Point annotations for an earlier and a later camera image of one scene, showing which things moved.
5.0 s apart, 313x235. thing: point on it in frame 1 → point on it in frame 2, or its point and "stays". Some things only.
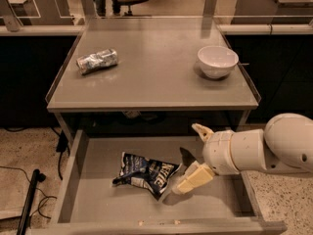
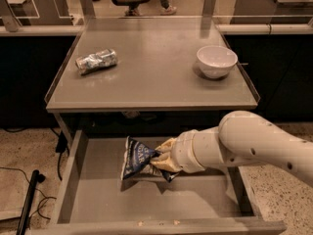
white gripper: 217,151 → 183,151
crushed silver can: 97,61 stays
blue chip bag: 150,175 → 137,162
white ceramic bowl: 217,62 stays
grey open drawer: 92,204 stays
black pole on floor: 37,177 stays
